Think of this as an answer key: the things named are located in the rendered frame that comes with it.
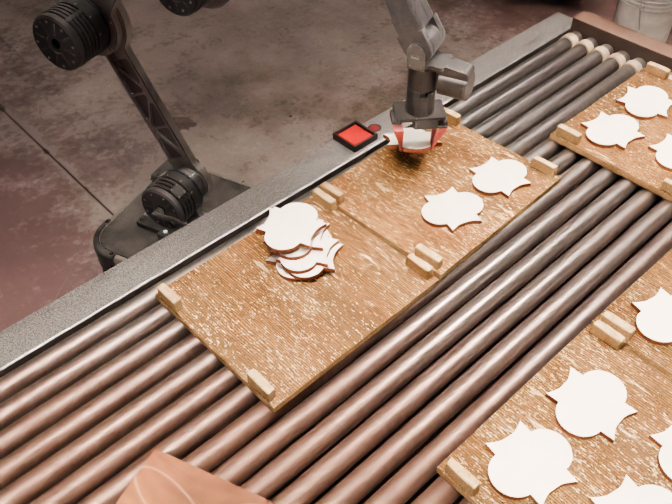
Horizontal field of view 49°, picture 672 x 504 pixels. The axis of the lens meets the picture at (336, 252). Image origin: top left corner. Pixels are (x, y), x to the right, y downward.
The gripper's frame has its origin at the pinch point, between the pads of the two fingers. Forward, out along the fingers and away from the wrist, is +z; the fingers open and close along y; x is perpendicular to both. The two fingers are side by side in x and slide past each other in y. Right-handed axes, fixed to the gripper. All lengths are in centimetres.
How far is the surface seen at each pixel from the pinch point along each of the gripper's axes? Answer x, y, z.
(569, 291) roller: -34.6, 24.4, 10.2
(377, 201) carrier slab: -7.2, -8.8, 8.6
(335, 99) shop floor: 172, -3, 100
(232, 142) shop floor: 144, -51, 101
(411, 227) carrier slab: -15.8, -2.9, 8.7
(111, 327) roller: -34, -62, 12
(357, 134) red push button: 17.7, -10.4, 9.1
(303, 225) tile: -19.7, -25.0, 2.6
